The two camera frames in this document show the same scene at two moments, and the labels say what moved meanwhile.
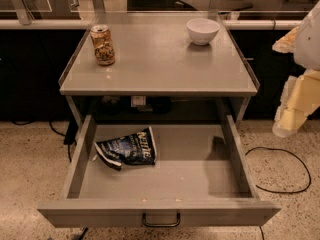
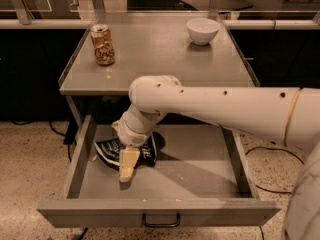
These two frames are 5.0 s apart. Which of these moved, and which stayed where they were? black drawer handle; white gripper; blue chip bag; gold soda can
Moved: white gripper
Stayed: blue chip bag; gold soda can; black drawer handle
